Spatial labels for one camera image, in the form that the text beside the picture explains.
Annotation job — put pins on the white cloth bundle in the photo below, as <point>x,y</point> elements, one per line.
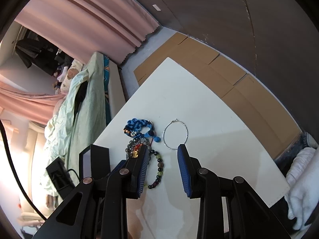
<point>302,198</point>

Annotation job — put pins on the thin silver bangle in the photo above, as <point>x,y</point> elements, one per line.
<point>175,133</point>

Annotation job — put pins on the pink curtain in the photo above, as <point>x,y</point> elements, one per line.
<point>78,28</point>

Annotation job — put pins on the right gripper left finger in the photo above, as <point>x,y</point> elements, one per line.
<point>98,208</point>

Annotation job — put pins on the green bed blanket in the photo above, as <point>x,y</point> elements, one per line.
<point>90,119</point>

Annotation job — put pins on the pale green duvet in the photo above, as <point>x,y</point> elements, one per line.
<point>58,131</point>

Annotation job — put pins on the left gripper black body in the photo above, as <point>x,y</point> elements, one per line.
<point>60,178</point>

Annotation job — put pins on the black jewelry box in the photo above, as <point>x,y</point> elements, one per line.
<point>94,162</point>

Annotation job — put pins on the white table board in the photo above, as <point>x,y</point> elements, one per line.
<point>218,138</point>

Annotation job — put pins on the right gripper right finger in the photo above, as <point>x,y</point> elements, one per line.
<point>229,208</point>

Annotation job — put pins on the flat brown cardboard sheet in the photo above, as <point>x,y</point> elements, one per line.
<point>255,105</point>

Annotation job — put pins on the bear print pillow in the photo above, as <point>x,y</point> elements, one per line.
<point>73,70</point>

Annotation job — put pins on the white wall socket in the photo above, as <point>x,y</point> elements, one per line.
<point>156,7</point>

